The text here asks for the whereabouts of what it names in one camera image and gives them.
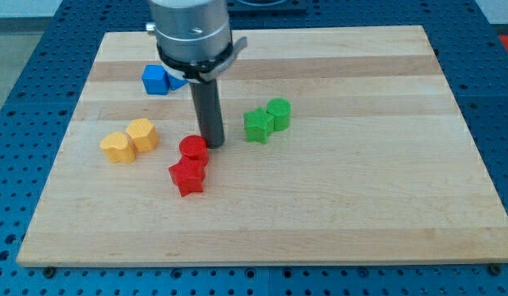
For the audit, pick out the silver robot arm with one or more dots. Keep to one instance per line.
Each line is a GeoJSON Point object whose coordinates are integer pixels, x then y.
{"type": "Point", "coordinates": [190, 30]}

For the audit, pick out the wooden board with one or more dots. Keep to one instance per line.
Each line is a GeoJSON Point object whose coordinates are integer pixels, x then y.
{"type": "Point", "coordinates": [377, 166]}

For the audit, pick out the blue cube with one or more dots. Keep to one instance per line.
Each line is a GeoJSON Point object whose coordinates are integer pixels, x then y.
{"type": "Point", "coordinates": [155, 80]}

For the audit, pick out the green star block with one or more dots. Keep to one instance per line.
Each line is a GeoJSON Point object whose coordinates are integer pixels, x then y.
{"type": "Point", "coordinates": [259, 125]}

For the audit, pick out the green cylinder block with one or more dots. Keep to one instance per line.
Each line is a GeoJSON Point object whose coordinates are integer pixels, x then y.
{"type": "Point", "coordinates": [280, 109]}

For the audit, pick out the red cylinder block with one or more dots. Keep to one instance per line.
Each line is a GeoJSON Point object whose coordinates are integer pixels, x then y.
{"type": "Point", "coordinates": [194, 147]}

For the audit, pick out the red star block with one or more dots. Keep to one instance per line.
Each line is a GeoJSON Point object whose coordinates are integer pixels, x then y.
{"type": "Point", "coordinates": [188, 175]}

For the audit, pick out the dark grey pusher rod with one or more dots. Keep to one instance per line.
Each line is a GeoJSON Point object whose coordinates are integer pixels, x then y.
{"type": "Point", "coordinates": [205, 97]}

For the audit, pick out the blue triangular block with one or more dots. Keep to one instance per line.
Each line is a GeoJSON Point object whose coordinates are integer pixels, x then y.
{"type": "Point", "coordinates": [175, 83]}

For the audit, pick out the yellow hexagon block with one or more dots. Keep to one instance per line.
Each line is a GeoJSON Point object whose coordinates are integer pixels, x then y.
{"type": "Point", "coordinates": [143, 134]}

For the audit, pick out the yellow heart block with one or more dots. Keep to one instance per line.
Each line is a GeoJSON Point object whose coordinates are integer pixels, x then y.
{"type": "Point", "coordinates": [117, 148]}

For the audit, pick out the black clamp with grey strap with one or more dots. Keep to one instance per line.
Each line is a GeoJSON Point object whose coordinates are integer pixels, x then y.
{"type": "Point", "coordinates": [203, 71]}

